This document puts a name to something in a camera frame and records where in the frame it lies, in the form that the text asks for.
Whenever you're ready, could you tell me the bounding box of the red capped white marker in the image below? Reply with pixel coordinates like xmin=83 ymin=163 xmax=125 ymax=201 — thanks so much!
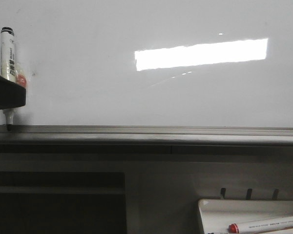
xmin=228 ymin=216 xmax=293 ymax=234

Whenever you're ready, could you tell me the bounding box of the white marker tray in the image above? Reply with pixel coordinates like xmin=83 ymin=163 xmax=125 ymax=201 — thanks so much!
xmin=197 ymin=199 xmax=293 ymax=234

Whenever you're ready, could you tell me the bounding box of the grey aluminium whiteboard ledge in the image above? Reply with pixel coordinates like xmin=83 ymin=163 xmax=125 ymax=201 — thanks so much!
xmin=0 ymin=125 xmax=293 ymax=154

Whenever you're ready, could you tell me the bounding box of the white black whiteboard marker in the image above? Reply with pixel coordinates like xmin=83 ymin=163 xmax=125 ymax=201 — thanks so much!
xmin=0 ymin=26 xmax=27 ymax=132

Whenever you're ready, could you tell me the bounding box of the white whiteboard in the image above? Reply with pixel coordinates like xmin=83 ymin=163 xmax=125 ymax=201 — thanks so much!
xmin=0 ymin=0 xmax=293 ymax=128

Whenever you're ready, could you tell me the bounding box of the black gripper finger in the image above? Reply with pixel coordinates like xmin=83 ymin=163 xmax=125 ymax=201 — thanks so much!
xmin=0 ymin=76 xmax=26 ymax=110

